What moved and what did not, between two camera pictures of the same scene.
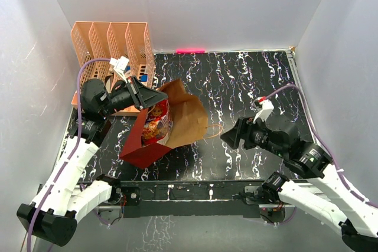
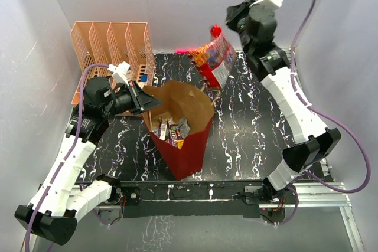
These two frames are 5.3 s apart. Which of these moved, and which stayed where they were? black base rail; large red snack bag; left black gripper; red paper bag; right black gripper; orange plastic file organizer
Moved: large red snack bag; red paper bag; right black gripper
Stayed: black base rail; left black gripper; orange plastic file organizer
